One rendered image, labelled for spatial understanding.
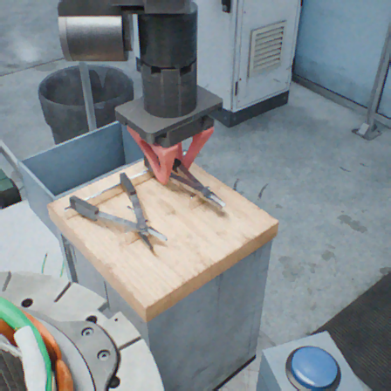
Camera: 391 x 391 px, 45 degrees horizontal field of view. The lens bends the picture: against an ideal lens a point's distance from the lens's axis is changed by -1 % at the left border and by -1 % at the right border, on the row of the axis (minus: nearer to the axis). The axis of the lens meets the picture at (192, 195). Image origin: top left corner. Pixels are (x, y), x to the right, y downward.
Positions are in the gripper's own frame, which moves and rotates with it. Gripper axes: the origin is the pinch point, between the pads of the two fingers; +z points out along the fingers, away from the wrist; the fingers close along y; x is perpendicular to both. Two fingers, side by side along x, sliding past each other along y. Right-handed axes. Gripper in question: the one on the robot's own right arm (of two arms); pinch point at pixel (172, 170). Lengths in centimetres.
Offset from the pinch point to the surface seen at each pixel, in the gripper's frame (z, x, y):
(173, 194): 2.9, 0.7, 0.5
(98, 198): 2.0, -3.6, 8.3
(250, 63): 79, -123, -150
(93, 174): 10.8, -17.8, 1.4
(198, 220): 2.8, 6.3, 1.3
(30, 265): 32.1, -27.0, 12.4
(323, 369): 4.1, 26.7, 4.5
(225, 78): 87, -130, -139
